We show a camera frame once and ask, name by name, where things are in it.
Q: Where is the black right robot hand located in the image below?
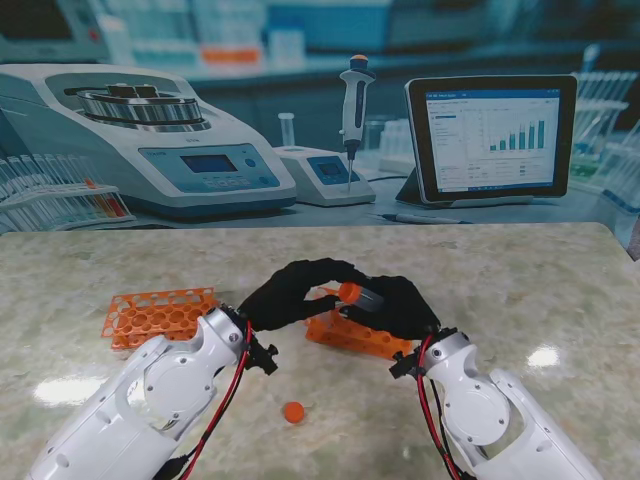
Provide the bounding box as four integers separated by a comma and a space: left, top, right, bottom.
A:
339, 274, 442, 341

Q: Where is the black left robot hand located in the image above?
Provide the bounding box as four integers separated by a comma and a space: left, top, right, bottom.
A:
238, 257, 371, 334

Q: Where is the orange plastic test tube rack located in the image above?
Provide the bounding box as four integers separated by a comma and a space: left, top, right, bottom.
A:
101, 287, 221, 350
304, 284, 416, 360

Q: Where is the printed laboratory backdrop poster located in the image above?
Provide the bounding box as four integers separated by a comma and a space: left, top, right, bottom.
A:
0, 0, 640, 236

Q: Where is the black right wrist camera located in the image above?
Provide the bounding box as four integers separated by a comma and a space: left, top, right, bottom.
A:
389, 352, 421, 379

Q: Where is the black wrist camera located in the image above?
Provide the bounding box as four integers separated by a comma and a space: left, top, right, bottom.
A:
247, 339, 280, 375
389, 352, 421, 379

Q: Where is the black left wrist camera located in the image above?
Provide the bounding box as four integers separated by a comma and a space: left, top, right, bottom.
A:
247, 339, 280, 375

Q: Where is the red black right arm cable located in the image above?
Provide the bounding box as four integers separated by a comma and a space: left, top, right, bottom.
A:
414, 334, 466, 480

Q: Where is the red black arm cable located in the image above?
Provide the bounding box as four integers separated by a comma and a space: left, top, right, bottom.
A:
162, 322, 254, 480
414, 334, 466, 480

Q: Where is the red black left arm cable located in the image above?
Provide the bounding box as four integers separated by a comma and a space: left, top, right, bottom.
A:
162, 322, 254, 480

